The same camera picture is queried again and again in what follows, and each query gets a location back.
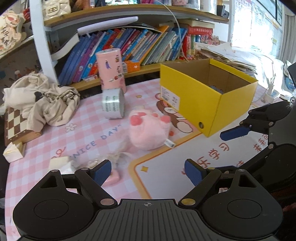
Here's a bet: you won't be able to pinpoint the white charging cable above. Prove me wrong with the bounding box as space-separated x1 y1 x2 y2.
153 0 189 61

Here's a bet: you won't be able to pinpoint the row of books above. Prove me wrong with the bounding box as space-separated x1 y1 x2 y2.
58 26 188 86

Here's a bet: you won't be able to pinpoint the clear tape roll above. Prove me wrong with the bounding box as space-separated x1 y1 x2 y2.
102 88 125 119

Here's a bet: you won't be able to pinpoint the clear plastic crumpled wrapper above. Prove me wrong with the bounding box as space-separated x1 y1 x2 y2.
77 143 132 170

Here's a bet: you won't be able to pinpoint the pink cartoon desk mat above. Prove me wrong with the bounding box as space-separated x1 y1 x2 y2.
4 77 278 241

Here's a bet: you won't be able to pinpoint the white quilted mini handbag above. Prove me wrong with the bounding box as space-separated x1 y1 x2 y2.
42 0 71 21

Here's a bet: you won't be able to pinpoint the stack of papers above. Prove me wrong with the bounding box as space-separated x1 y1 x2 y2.
195 42 257 75

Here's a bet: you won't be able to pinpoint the white eraser block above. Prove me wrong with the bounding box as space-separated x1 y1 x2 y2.
3 142 26 163

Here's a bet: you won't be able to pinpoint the pink plush toy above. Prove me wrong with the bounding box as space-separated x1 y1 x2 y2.
128 108 171 151

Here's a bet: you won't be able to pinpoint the pink cylindrical canister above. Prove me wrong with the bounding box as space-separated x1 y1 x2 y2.
95 48 126 93

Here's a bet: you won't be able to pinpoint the white shelf lamp bar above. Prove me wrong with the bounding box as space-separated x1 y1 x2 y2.
77 16 138 36

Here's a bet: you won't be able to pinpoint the red dictionary books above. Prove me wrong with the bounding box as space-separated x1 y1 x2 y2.
181 24 213 60

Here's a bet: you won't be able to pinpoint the wooden chessboard box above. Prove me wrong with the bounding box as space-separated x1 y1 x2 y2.
4 108 42 146

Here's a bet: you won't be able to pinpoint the yellow cardboard box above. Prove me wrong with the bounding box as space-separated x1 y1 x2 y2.
160 59 258 137

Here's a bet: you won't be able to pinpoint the beige cloth bag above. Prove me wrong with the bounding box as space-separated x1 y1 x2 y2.
3 73 80 132

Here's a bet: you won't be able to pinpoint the blue grey toy car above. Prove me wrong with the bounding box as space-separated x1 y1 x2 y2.
210 85 224 94

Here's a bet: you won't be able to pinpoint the orange small box on shelf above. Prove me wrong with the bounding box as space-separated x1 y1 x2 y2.
122 60 140 74

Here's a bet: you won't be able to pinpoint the wooden bookshelf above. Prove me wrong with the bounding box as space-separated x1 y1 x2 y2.
29 1 229 90

